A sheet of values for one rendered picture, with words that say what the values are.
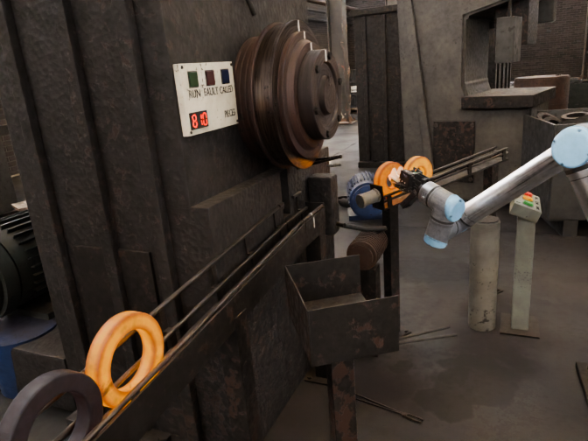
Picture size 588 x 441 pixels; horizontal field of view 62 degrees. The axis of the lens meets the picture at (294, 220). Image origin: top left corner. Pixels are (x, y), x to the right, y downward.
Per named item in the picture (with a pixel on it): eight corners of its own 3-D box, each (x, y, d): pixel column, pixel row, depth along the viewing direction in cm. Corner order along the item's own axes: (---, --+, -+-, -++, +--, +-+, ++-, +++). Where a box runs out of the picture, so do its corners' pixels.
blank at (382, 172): (371, 166, 203) (376, 167, 200) (398, 157, 210) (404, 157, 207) (375, 202, 208) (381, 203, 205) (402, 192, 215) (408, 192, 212)
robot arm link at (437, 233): (452, 245, 194) (462, 217, 188) (438, 254, 186) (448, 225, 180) (431, 234, 199) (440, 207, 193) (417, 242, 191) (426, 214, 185)
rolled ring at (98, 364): (150, 410, 101) (137, 407, 103) (173, 321, 107) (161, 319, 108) (84, 408, 85) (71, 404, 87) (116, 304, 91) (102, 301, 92)
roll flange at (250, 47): (232, 182, 154) (213, 22, 140) (291, 154, 195) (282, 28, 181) (261, 183, 150) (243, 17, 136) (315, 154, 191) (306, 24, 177)
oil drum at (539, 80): (509, 157, 577) (513, 78, 551) (509, 148, 629) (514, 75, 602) (566, 157, 553) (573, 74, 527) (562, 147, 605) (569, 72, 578)
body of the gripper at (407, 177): (413, 165, 199) (435, 178, 191) (409, 185, 204) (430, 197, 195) (399, 169, 196) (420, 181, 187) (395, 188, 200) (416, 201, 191)
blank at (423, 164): (399, 161, 210) (405, 162, 207) (425, 151, 217) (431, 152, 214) (403, 195, 215) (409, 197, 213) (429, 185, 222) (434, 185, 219)
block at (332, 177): (309, 234, 198) (304, 177, 191) (316, 228, 205) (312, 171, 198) (334, 236, 194) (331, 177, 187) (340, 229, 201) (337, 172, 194)
